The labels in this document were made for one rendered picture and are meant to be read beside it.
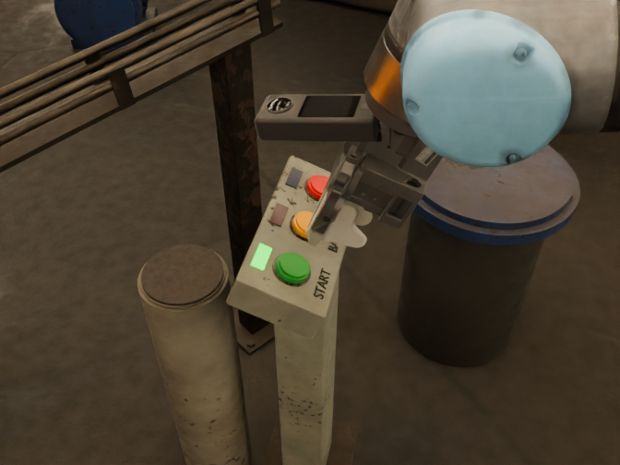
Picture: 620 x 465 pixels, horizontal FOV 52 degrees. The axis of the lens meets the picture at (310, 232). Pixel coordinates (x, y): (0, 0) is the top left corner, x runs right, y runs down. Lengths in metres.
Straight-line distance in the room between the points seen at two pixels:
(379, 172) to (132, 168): 1.42
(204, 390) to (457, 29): 0.72
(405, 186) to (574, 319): 1.04
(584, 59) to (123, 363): 1.22
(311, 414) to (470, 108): 0.73
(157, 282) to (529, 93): 0.60
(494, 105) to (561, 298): 1.27
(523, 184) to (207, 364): 0.63
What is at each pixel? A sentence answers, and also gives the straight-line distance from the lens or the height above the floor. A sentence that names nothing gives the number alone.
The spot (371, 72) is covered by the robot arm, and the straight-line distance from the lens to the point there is 0.54.
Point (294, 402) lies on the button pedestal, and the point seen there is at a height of 0.28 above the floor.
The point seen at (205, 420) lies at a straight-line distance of 1.04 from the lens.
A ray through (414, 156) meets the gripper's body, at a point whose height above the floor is 0.80.
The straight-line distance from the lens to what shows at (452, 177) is 1.17.
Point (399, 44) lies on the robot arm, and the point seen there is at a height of 0.91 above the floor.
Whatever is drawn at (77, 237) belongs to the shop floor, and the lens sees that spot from 1.76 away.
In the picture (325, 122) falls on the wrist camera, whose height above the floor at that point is 0.82.
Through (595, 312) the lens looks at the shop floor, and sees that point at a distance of 1.62.
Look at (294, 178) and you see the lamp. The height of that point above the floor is 0.61.
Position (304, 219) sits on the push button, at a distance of 0.79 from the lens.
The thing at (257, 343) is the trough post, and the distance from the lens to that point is 1.42.
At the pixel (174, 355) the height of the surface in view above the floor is 0.42.
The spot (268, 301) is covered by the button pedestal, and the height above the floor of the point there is 0.59.
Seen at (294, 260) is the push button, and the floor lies 0.61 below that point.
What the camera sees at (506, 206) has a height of 0.43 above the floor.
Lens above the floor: 1.14
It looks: 43 degrees down
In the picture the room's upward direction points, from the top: straight up
